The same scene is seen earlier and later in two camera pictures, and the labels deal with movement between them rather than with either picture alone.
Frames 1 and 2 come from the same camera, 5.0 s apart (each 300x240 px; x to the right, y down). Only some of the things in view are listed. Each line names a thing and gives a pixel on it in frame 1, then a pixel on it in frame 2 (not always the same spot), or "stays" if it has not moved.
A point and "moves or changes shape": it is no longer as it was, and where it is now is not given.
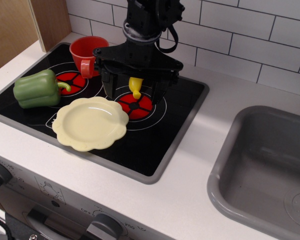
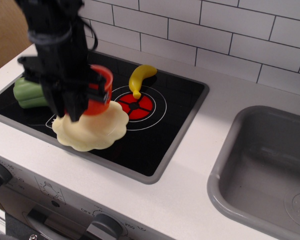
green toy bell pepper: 39,89 stays
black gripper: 137,59 → 61,67
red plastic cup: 81,49 moves or changes shape
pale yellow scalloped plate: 90,123 stays
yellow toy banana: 134,84 stays
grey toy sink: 261,173 stays
